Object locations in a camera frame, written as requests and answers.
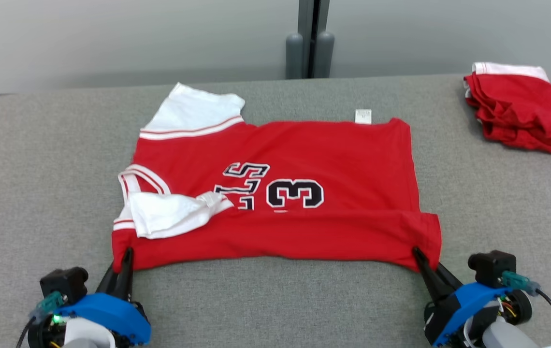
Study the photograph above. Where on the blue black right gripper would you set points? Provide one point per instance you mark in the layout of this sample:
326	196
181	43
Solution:
459	307

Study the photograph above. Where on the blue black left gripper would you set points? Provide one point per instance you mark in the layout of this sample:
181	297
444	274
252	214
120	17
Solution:
106	314

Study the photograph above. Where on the red Bulls jersey white sleeves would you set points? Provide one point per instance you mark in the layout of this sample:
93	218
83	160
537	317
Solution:
343	154

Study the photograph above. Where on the red shorts white trim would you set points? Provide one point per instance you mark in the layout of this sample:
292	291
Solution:
517	111

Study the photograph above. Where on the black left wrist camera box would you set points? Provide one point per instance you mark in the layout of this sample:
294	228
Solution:
65	282

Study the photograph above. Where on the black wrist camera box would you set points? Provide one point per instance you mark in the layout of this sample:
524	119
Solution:
65	282
492	268

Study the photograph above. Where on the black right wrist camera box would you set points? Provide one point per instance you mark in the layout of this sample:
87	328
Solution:
492	268

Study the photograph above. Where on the grey cylindrical post foot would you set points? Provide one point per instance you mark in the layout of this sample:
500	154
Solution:
294	58
325	57

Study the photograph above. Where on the grey partition post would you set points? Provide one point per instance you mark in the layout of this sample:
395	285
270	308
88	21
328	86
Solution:
307	29

